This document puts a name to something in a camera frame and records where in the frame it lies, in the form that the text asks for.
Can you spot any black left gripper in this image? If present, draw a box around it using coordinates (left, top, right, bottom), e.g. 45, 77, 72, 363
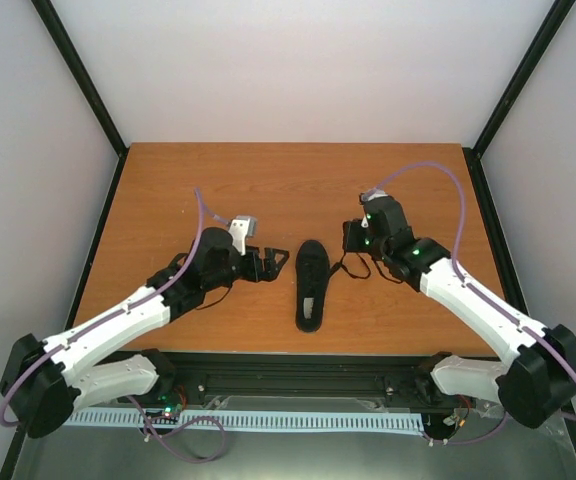
205, 245, 290, 291

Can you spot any black canvas sneaker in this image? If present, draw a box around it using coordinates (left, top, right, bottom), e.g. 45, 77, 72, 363
295, 240, 330, 333

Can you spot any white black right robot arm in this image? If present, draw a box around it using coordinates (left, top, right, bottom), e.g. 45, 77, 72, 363
343, 189, 576, 429

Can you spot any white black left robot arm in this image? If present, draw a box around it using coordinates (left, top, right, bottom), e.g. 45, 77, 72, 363
0, 219, 289, 439

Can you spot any green lit controller board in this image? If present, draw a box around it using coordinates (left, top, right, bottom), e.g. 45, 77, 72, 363
145, 400, 185, 426

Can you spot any right small wiring board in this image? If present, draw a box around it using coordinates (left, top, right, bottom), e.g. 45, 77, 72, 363
442, 407, 471, 430

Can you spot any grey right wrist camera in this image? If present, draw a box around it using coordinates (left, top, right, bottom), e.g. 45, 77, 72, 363
359, 188, 386, 205

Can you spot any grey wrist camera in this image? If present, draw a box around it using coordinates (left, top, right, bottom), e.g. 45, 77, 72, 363
359, 188, 386, 205
228, 215, 258, 256

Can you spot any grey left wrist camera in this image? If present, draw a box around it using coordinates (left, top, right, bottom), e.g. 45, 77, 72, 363
228, 215, 258, 256

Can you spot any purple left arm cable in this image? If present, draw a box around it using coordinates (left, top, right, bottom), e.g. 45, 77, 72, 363
0, 187, 227, 464

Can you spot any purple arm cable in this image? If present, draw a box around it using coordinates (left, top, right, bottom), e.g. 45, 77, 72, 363
370, 160, 576, 448
0, 187, 227, 464

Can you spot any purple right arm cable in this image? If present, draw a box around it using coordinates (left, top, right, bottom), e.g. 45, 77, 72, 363
370, 160, 576, 448

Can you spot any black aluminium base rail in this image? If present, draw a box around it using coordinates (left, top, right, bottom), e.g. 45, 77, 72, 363
164, 352, 467, 413

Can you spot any light blue slotted cable duct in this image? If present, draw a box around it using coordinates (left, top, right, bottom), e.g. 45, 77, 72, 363
65, 407, 424, 435

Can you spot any black right frame post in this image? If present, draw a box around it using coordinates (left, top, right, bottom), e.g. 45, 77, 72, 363
471, 0, 576, 155

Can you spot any black frame post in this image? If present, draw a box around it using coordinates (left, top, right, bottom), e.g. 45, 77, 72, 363
30, 0, 130, 158
471, 0, 576, 155

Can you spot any black left frame post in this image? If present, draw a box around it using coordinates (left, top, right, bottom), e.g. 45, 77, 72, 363
30, 0, 130, 158

